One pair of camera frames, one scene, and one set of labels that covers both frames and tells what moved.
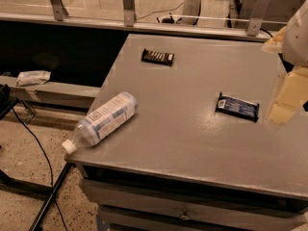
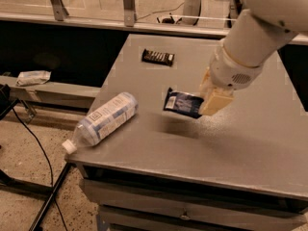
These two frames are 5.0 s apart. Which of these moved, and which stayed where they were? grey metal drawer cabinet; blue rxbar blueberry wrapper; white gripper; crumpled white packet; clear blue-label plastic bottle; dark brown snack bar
Moved: blue rxbar blueberry wrapper; white gripper
Stayed: grey metal drawer cabinet; crumpled white packet; dark brown snack bar; clear blue-label plastic bottle
